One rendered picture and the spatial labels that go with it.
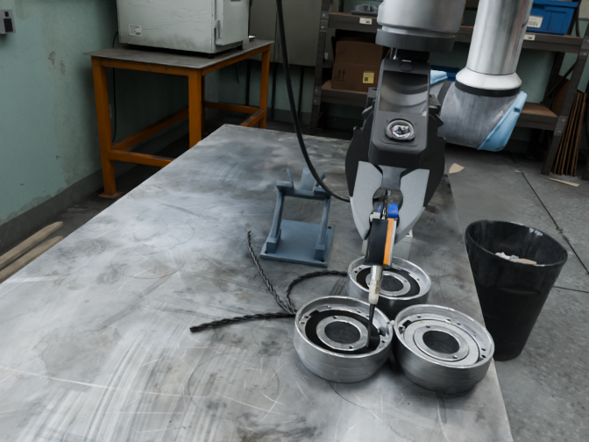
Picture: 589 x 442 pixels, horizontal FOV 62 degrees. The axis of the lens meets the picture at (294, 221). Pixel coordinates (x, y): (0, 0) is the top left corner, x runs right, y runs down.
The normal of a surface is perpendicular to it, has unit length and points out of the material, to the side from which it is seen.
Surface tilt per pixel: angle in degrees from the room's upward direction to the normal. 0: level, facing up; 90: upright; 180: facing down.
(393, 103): 31
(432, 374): 90
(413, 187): 90
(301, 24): 90
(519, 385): 0
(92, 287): 0
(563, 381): 0
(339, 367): 90
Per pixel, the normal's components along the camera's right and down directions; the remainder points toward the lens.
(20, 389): 0.08, -0.90
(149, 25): -0.20, 0.41
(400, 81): -0.01, -0.56
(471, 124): -0.50, 0.47
